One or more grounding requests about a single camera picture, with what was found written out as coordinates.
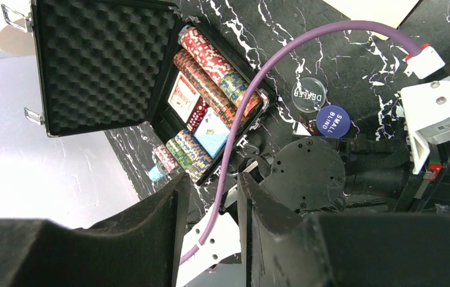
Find red dice in case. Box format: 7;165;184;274
186;97;209;133

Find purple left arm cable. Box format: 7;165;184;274
179;20;424;266

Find blue card deck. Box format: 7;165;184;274
194;109;230;158

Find white cylindrical lamp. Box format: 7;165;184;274
0;1;35;56

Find red card deck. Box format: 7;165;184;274
167;71;200;123

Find black poker chip case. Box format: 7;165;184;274
1;0;277;187

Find blue small blind button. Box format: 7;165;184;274
316;105;351;139

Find green chip stack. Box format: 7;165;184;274
166;138;200;184

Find pink chip stack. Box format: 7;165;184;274
153;145;179;173

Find beige rectangular board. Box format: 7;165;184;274
324;0;419;28

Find orange black chip stack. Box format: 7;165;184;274
173;49;237;127

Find clear triangular acrylic marker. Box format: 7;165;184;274
292;116;317;136

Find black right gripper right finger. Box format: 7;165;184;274
237;173;450;286

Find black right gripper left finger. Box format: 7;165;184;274
0;174;190;286

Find light blue chip stack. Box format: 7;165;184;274
148;163;169;182

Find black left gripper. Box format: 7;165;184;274
258;69;450;215

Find red white chip stack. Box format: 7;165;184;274
179;25;249;107

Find clear round dealer button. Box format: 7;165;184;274
291;77;327;113

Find blue orange chip stack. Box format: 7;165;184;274
175;129;213;172

